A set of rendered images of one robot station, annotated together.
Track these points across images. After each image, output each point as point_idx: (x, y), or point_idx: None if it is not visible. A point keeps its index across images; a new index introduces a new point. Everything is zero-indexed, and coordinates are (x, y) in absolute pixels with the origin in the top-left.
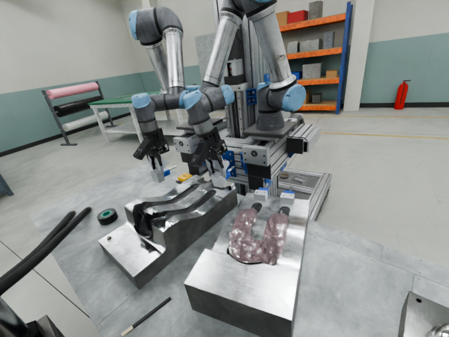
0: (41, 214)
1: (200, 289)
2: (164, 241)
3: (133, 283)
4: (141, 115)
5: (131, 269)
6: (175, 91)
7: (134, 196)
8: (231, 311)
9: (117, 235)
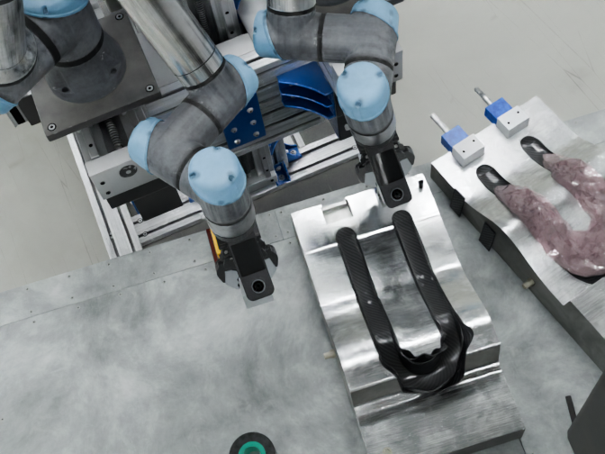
0: None
1: None
2: (498, 353)
3: (501, 444)
4: (243, 204)
5: (507, 427)
6: (226, 82)
7: (194, 382)
8: None
9: (385, 436)
